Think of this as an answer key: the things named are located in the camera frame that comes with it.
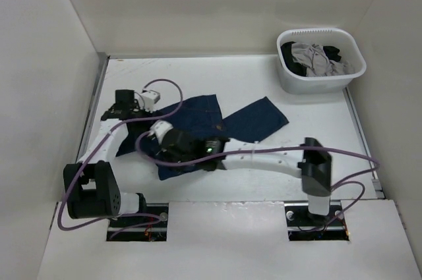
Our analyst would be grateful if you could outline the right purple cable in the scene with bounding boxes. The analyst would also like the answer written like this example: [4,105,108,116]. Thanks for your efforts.
[135,132,380,215]

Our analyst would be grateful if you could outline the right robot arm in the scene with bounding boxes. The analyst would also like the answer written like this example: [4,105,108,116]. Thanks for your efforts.
[150,125,332,225]

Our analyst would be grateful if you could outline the white plastic laundry basket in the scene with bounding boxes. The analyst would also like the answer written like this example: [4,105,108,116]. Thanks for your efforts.
[276,28,367,94]

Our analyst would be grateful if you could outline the purple cable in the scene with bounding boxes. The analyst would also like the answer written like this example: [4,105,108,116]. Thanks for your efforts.
[56,78,184,240]
[135,132,380,215]

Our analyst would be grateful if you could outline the dark blue denim trousers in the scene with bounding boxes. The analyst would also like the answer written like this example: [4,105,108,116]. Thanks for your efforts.
[116,94,289,181]

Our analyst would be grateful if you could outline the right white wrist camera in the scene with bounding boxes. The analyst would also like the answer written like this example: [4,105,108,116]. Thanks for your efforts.
[147,120,173,145]

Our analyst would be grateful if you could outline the black garment in basket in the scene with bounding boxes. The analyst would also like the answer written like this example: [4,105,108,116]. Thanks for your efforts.
[280,41,342,77]

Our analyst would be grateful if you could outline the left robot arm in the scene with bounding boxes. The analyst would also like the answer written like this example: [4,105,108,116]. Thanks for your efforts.
[63,90,152,227]

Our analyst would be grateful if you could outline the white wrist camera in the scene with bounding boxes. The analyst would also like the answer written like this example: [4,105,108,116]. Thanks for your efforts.
[147,120,173,145]
[139,90,161,112]

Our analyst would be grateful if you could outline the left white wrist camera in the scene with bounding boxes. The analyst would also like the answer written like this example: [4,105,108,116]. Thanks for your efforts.
[139,90,161,112]

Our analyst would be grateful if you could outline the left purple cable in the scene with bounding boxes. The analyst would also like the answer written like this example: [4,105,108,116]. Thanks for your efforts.
[56,78,184,240]

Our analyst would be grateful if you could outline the grey garment in basket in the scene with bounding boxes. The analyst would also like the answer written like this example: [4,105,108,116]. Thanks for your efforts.
[290,42,355,78]

